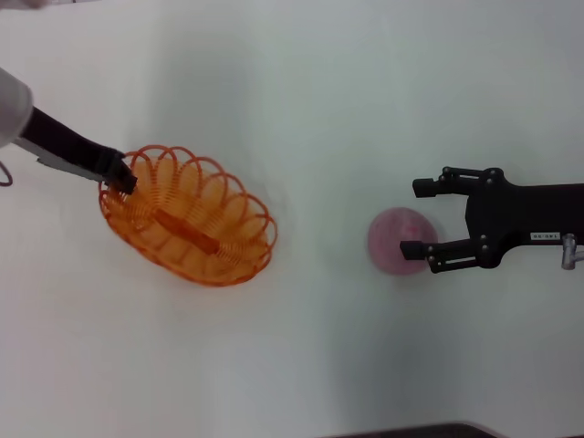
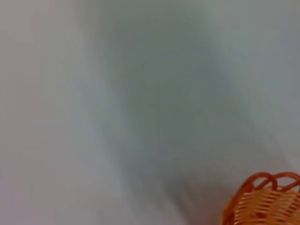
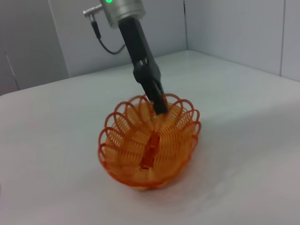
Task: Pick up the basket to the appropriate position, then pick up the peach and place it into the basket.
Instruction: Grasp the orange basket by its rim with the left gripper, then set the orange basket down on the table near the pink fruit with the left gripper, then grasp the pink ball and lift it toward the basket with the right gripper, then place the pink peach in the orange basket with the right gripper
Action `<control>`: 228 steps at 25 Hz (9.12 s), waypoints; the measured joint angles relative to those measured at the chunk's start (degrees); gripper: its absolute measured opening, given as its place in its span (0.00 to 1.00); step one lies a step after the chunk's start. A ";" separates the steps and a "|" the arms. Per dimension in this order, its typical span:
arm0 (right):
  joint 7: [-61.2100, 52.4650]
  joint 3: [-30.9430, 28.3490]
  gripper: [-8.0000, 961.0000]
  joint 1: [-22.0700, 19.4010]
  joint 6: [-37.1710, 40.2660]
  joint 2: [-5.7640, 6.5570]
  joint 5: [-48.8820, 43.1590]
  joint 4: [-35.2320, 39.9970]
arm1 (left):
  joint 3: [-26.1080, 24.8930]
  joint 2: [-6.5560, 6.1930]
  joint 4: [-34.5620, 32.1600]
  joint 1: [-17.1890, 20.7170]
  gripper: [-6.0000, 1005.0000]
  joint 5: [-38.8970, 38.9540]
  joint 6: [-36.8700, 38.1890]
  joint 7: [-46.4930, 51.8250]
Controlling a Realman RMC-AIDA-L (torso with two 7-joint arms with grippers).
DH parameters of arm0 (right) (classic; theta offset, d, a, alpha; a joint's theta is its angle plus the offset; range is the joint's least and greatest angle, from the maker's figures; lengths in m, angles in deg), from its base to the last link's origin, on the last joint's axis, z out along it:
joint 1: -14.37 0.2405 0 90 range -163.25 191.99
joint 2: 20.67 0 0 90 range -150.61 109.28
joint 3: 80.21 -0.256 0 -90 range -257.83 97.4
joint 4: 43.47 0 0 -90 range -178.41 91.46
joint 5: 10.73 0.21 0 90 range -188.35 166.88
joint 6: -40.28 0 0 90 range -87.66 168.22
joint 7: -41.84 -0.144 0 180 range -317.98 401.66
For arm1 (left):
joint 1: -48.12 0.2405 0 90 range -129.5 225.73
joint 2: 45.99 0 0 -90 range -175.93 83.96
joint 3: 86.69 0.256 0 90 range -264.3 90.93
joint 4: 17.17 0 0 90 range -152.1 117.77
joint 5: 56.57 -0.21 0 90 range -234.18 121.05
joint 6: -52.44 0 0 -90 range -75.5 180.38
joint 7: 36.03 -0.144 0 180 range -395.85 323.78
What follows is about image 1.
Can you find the silver plug on right gripper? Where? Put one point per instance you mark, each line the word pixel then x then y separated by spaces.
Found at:
pixel 569 253

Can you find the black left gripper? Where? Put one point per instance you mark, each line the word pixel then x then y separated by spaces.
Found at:
pixel 64 141

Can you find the dark rounded robot torso edge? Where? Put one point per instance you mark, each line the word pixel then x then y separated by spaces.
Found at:
pixel 410 431

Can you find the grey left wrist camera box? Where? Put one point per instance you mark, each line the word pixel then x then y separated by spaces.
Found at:
pixel 50 159

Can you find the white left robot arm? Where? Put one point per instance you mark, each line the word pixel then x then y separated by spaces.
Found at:
pixel 11 109

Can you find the pink fuzzy peach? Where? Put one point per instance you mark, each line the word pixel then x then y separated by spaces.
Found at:
pixel 392 242

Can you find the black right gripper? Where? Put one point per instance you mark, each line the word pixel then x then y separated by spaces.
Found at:
pixel 524 214

